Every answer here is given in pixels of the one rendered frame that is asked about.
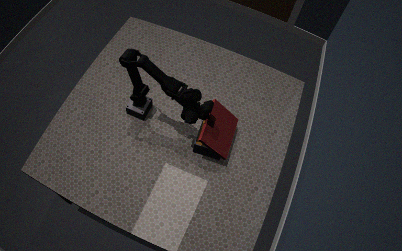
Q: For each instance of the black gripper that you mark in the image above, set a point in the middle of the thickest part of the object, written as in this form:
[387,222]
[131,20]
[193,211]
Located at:
[203,109]

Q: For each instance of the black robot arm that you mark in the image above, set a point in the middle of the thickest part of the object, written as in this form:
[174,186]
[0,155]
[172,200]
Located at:
[168,84]

